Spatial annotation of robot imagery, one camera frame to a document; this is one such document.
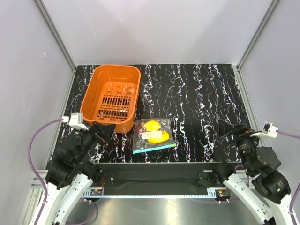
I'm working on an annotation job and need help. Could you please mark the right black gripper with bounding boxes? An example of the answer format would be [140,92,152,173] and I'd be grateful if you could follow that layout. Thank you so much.
[217,118,264,173]

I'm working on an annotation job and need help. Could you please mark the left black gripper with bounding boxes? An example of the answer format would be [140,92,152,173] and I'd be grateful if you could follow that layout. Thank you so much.
[74,120,116,164]

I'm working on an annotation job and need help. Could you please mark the orange plastic basket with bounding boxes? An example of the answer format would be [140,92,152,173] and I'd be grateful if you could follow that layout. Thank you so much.
[80,64,141,134]

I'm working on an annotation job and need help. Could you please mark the dark red plum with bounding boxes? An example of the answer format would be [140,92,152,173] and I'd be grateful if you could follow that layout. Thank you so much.
[134,122,146,138]

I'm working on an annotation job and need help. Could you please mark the clear zip top bag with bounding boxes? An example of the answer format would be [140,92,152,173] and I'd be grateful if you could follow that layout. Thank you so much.
[132,118,177,154]

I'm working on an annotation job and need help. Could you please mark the yellow lemon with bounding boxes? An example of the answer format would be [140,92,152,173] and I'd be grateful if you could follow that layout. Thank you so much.
[144,120,161,132]

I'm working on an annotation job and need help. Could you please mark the orange carrot piece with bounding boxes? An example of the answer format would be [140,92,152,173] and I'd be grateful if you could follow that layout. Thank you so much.
[146,130,170,144]

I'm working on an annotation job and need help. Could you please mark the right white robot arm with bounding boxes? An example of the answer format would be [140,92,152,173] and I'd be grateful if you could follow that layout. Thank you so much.
[213,120,300,225]

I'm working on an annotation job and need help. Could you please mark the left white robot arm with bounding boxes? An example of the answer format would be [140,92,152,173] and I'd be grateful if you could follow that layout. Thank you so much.
[28,121,116,225]

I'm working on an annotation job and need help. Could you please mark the left connector box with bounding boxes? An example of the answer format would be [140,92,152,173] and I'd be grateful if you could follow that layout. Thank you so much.
[90,187,103,196]

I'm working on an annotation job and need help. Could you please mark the connector box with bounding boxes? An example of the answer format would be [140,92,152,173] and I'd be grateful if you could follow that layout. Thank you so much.
[216,189,231,201]
[90,187,103,196]

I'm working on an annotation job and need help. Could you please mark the right connector box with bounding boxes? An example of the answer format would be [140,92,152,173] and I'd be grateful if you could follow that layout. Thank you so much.
[216,189,231,201]

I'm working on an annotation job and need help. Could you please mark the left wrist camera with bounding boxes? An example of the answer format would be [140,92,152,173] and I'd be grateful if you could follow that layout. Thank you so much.
[61,112,89,131]

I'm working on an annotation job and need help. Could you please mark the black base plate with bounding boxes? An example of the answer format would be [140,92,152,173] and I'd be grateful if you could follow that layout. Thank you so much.
[97,162,234,186]

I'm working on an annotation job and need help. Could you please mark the aluminium frame rail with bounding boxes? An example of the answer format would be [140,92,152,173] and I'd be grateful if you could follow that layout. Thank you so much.
[31,170,258,189]

